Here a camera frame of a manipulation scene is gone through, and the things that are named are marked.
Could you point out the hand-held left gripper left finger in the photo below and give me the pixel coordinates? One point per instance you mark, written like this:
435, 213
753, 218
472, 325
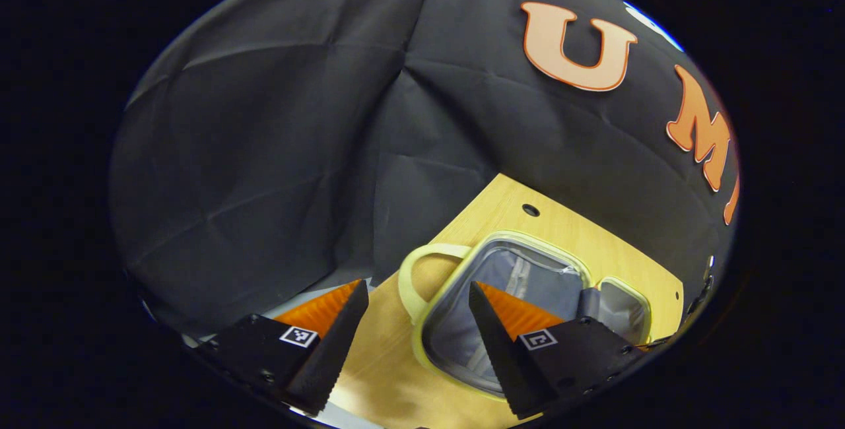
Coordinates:
340, 350

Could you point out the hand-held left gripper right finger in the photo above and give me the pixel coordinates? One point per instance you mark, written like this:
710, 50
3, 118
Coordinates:
498, 350

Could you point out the small cream suitcase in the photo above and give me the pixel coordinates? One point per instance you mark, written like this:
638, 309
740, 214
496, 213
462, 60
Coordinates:
455, 336

